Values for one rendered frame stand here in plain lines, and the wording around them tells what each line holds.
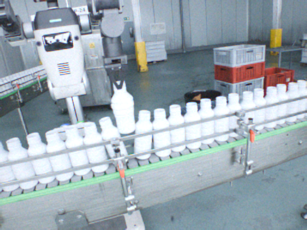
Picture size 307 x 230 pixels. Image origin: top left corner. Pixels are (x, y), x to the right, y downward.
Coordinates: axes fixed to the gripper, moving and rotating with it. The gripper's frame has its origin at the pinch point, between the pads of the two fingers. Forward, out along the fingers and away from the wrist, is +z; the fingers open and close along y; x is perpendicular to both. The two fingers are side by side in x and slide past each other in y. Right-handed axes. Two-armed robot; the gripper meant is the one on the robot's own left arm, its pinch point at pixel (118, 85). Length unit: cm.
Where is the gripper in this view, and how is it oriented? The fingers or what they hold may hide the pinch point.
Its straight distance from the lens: 68.2
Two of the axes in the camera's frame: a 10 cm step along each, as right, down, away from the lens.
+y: -2.8, -3.3, 9.0
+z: 1.0, 9.3, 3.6
